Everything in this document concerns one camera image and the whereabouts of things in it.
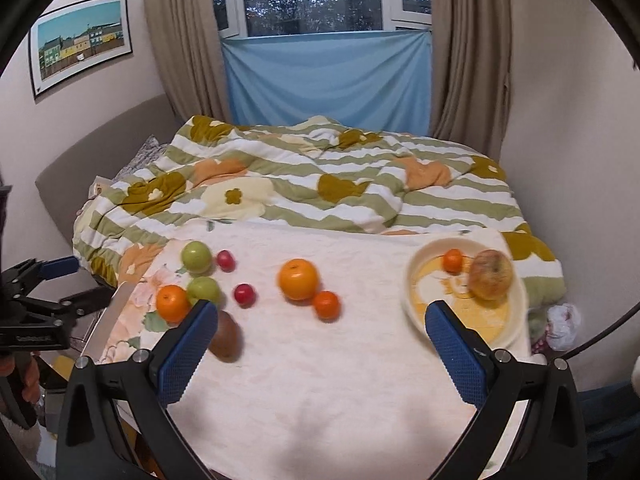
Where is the black cable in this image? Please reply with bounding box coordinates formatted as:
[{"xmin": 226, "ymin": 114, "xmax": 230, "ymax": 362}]
[{"xmin": 562, "ymin": 300, "xmax": 640, "ymax": 361}]

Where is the white plastic bag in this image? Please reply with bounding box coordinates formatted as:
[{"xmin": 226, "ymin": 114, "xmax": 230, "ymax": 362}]
[{"xmin": 530, "ymin": 302, "xmax": 583, "ymax": 353}]

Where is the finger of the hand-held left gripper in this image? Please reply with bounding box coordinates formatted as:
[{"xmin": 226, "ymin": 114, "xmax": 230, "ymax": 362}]
[
  {"xmin": 0, "ymin": 255, "xmax": 82, "ymax": 302},
  {"xmin": 15, "ymin": 286, "xmax": 114, "ymax": 322}
]

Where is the patterned pillow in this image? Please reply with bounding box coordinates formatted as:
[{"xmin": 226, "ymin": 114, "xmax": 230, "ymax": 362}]
[{"xmin": 112, "ymin": 135, "xmax": 171, "ymax": 181}]

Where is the striped floral duvet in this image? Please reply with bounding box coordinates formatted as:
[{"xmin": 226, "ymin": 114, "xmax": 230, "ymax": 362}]
[{"xmin": 72, "ymin": 115, "xmax": 568, "ymax": 311}]

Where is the beige curtain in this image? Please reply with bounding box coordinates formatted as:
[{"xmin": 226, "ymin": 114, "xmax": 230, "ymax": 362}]
[
  {"xmin": 140, "ymin": 0, "xmax": 231, "ymax": 126},
  {"xmin": 429, "ymin": 0, "xmax": 513, "ymax": 161}
]

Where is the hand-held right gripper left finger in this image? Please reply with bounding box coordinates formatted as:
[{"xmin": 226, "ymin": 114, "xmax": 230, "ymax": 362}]
[{"xmin": 55, "ymin": 299, "xmax": 221, "ymax": 480}]

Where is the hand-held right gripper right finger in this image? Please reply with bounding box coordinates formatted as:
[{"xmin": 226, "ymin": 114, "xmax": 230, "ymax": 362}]
[{"xmin": 424, "ymin": 300, "xmax": 588, "ymax": 480}]

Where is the red yellow apple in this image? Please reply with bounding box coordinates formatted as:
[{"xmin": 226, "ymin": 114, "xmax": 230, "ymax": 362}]
[{"xmin": 467, "ymin": 249, "xmax": 515, "ymax": 301}]

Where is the grey headboard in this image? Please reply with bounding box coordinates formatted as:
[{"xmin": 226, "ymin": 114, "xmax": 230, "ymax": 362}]
[{"xmin": 35, "ymin": 92, "xmax": 186, "ymax": 246}]

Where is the green apple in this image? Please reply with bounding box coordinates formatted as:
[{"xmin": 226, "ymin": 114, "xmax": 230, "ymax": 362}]
[
  {"xmin": 181, "ymin": 241, "xmax": 213, "ymax": 273},
  {"xmin": 186, "ymin": 276, "xmax": 222, "ymax": 306}
]

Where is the peach floral bedsheet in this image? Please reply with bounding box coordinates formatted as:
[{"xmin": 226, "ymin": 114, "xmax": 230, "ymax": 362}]
[{"xmin": 100, "ymin": 245, "xmax": 188, "ymax": 363}]

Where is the brown kiwi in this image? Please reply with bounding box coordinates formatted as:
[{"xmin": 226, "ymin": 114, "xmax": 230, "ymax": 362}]
[{"xmin": 209, "ymin": 310, "xmax": 242, "ymax": 361}]

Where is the large orange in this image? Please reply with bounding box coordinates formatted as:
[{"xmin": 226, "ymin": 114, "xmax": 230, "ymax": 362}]
[{"xmin": 278, "ymin": 258, "xmax": 320, "ymax": 302}]

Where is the cream yellow bowl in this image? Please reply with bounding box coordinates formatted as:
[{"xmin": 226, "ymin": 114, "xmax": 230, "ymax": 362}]
[{"xmin": 402, "ymin": 239, "xmax": 531, "ymax": 347}]

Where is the dark cloth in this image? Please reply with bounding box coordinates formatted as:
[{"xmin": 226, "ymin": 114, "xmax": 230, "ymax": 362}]
[{"xmin": 575, "ymin": 380, "xmax": 640, "ymax": 461}]

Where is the blue cloth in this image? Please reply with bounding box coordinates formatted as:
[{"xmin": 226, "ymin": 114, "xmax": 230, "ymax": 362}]
[{"xmin": 221, "ymin": 29, "xmax": 433, "ymax": 137}]

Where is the framed wall poster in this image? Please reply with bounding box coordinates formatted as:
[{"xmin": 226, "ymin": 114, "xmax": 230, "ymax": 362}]
[{"xmin": 28, "ymin": 0, "xmax": 133, "ymax": 100}]

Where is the person's left hand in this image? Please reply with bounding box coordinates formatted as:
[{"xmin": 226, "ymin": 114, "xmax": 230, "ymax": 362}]
[{"xmin": 20, "ymin": 352, "xmax": 42, "ymax": 408}]

